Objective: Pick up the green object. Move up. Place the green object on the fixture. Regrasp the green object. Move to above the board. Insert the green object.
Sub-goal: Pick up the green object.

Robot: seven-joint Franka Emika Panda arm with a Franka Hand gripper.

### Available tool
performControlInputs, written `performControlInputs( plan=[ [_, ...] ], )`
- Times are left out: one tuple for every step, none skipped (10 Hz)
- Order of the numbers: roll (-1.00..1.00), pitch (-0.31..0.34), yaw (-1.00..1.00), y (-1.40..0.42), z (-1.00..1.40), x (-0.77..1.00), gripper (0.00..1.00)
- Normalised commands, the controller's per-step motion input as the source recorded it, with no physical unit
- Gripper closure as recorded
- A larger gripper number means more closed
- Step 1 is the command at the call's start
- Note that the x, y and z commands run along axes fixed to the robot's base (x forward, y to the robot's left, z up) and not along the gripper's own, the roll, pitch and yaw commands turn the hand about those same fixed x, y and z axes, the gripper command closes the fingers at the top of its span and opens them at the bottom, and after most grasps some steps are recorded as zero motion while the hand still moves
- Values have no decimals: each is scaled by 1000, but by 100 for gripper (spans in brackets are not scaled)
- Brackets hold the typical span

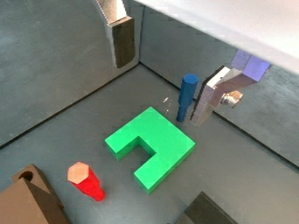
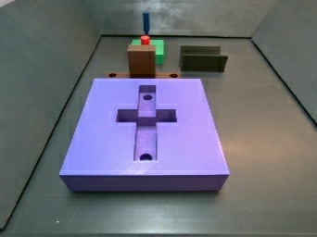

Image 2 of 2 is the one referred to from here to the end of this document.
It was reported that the green U-shaped block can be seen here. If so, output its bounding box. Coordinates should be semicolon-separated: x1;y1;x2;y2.
127;40;165;67

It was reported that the purple board with cross slot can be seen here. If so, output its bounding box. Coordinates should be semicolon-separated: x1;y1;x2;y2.
59;79;229;191

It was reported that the brown T-shaped block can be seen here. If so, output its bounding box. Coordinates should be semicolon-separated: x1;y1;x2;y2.
109;44;180;79

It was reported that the red cylinder peg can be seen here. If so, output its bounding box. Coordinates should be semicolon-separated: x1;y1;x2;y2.
141;35;150;45

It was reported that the blue hexagonal peg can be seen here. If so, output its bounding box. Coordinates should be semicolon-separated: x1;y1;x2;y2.
142;12;150;35

